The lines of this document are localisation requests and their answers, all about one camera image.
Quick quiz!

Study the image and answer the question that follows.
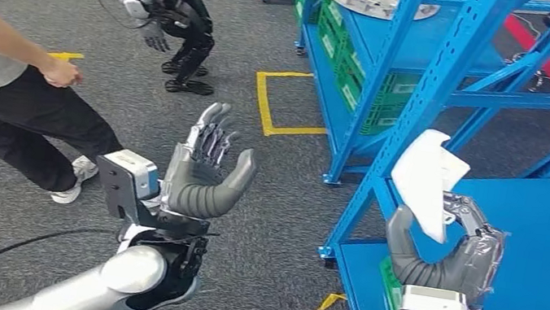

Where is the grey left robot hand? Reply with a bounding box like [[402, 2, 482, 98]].
[[157, 95, 266, 228]]

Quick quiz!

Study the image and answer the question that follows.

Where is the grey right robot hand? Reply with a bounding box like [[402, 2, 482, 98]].
[[375, 183, 513, 310]]

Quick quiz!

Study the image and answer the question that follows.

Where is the white triangular plastic part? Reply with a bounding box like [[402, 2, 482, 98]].
[[382, 124, 476, 247]]

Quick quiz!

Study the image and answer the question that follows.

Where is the black humanoid robot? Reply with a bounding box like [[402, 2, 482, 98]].
[[61, 0, 229, 100]]

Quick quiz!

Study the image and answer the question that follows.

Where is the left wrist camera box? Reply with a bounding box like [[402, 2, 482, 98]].
[[87, 145, 168, 229]]

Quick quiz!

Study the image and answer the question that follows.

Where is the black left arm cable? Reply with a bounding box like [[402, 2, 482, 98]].
[[0, 212, 119, 310]]

